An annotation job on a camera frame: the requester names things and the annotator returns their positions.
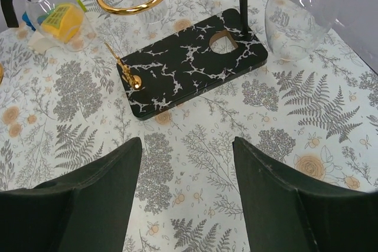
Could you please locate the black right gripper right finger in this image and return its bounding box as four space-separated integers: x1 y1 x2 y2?
233 137 377 251

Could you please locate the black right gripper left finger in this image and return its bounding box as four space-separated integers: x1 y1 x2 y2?
1 137 142 251

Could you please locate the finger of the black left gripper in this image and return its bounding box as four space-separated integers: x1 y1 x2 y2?
1 0 19 28

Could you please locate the gold wire wine glass rack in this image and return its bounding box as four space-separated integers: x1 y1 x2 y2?
1 0 167 79

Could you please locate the black marbled rack base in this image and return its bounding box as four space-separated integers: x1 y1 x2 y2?
122 8 268 120

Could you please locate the floral patterned table mat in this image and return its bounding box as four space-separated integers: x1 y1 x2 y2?
1 0 377 251

